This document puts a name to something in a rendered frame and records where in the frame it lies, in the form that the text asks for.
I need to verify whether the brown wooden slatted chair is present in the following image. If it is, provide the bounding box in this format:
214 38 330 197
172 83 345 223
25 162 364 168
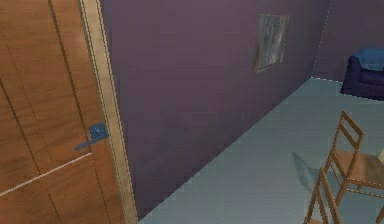
323 110 384 207
302 167 384 224

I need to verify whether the brown wooden room door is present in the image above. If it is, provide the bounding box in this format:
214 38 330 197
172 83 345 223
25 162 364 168
0 0 139 224

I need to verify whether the dark blue armchair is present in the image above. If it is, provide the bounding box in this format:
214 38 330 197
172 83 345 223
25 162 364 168
340 47 384 100

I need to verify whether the blue lever door handle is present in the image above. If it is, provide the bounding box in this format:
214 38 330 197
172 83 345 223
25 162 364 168
73 122 111 152

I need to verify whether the grey framed wall picture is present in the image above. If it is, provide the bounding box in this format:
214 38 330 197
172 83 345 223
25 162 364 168
252 13 292 74

